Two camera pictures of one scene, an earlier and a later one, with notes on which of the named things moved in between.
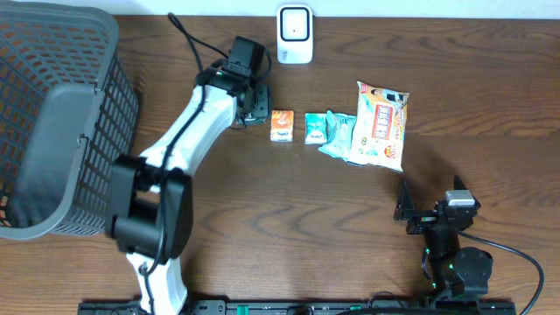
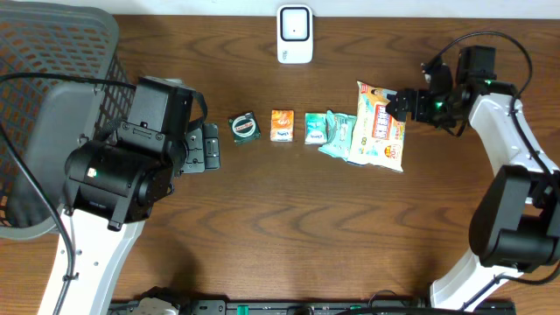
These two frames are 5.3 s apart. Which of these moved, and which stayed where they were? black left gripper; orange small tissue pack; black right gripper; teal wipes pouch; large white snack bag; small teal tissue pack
Moved: black left gripper; black right gripper
Stayed: small teal tissue pack; teal wipes pouch; orange small tissue pack; large white snack bag
